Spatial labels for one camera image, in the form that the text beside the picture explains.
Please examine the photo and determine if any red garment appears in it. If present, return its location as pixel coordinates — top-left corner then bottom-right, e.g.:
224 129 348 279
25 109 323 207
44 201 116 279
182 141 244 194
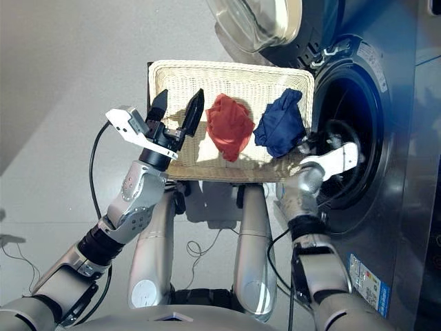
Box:
205 92 256 163

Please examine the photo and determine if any blue garment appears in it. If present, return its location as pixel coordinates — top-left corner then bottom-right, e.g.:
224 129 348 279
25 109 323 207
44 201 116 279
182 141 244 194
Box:
253 88 307 159

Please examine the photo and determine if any dark brown basket stand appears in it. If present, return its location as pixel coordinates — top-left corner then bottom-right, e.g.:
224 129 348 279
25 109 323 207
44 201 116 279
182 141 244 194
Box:
145 61 155 117

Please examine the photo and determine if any pale woven laundry basket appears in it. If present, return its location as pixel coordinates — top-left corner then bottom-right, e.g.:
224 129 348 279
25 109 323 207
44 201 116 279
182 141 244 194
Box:
147 59 316 183

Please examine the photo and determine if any grey washing machine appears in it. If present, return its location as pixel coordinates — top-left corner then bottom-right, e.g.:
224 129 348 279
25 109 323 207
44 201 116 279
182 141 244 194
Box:
256 0 441 331

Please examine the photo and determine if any round glass washing machine door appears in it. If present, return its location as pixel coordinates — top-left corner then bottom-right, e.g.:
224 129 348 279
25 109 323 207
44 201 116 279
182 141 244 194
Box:
206 0 342 70

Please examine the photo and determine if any white drum rim label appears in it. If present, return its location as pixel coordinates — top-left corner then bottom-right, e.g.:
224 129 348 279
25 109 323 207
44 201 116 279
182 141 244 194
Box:
356 41 389 93

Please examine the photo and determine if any colourful energy label sticker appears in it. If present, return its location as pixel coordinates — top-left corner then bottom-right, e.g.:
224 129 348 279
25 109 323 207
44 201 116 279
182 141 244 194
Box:
347 253 393 319

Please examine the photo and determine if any grey robot torso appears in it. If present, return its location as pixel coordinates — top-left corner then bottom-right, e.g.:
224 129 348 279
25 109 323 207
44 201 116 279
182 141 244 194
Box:
74 308 276 331

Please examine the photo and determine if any thin floor cable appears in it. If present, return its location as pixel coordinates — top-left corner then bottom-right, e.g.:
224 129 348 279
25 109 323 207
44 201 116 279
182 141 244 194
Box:
185 227 242 290

